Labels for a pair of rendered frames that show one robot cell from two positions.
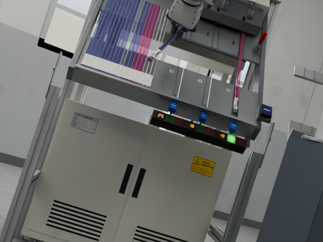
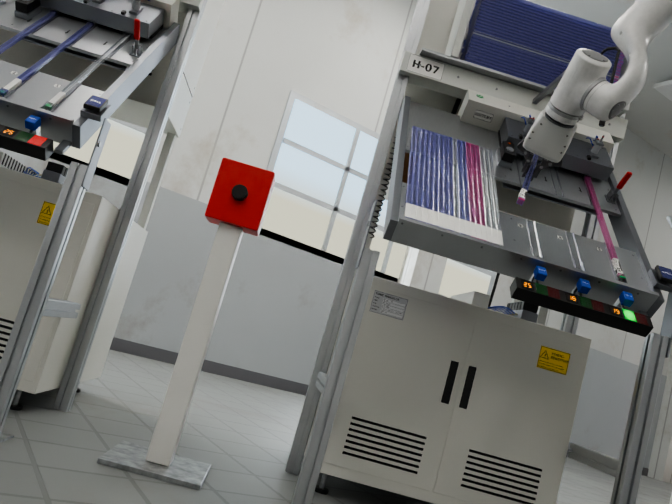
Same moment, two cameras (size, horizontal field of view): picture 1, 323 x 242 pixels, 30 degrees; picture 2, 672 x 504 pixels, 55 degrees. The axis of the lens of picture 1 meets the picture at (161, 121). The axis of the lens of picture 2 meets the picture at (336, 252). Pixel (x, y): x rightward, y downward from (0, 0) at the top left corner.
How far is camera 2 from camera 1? 0.70 m
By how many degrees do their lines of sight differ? 6
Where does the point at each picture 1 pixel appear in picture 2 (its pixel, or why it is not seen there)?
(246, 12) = (587, 150)
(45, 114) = (359, 289)
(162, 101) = (522, 265)
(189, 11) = (558, 136)
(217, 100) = (591, 263)
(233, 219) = (637, 435)
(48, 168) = not seen: hidden behind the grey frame
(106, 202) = (425, 417)
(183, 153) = (525, 342)
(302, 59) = not seen: hidden behind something
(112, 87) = (451, 247)
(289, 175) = not seen: outside the picture
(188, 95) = (553, 256)
